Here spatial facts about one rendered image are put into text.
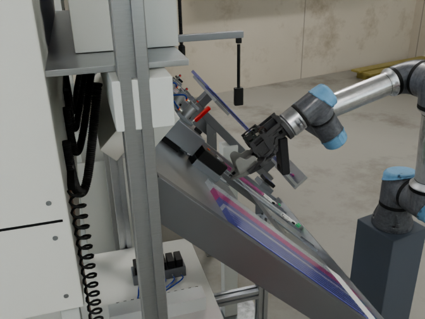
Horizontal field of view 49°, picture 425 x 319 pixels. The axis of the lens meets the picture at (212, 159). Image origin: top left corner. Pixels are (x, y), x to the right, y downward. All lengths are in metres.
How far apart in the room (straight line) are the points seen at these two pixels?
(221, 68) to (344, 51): 1.82
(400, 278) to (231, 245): 1.26
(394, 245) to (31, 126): 1.45
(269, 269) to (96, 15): 0.52
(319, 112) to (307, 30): 4.69
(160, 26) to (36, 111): 0.23
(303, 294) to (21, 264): 0.51
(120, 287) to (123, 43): 0.97
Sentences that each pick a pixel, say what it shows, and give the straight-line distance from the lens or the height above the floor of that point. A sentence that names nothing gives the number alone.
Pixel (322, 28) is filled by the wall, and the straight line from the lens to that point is 6.12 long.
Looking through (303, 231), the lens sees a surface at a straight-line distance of 1.49.
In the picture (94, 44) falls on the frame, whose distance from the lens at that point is 0.75.
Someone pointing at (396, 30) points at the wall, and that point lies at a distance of 7.07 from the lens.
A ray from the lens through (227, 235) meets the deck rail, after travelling 0.80.
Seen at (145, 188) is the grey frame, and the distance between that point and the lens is 0.68.
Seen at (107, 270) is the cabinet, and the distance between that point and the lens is 1.53.
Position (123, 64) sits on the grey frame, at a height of 1.40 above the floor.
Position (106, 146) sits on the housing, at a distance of 0.89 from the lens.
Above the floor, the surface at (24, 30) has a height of 1.44.
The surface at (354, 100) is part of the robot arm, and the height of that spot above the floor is 1.09.
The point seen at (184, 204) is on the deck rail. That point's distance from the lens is 0.75.
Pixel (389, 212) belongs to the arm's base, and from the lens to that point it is 1.86.
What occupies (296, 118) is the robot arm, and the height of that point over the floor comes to 1.10.
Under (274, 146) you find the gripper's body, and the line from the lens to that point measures 1.29.
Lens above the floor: 1.53
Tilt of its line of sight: 25 degrees down
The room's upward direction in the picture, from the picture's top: 1 degrees counter-clockwise
